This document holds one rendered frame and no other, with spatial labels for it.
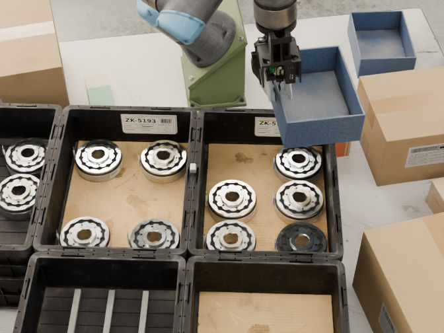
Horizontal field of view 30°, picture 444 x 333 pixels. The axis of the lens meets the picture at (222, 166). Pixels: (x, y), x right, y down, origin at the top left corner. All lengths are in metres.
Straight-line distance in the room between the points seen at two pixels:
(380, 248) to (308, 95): 0.34
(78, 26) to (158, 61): 1.30
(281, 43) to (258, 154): 0.51
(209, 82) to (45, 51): 0.41
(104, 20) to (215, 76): 1.55
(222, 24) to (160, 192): 0.48
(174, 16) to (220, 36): 0.64
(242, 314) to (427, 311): 0.35
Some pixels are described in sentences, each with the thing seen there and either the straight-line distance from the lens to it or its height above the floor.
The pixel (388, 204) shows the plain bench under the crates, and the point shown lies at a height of 0.70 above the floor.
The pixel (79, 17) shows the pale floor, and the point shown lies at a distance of 3.63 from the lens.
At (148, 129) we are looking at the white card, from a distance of 1.89.
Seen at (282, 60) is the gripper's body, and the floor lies 1.27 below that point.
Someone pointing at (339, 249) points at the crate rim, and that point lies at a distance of 1.61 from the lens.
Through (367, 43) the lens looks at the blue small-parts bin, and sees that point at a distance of 2.39.
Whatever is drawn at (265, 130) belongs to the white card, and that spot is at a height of 0.88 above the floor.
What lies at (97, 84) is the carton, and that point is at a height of 0.76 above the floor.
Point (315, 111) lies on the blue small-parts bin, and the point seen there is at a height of 1.07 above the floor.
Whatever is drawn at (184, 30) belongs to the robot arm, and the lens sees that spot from 1.41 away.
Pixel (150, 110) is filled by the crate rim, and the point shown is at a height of 0.93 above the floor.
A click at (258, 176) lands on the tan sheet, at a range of 1.84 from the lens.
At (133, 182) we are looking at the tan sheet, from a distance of 1.84.
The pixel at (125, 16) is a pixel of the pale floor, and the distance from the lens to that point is 3.60.
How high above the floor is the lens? 2.23
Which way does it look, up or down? 49 degrees down
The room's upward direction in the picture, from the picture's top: straight up
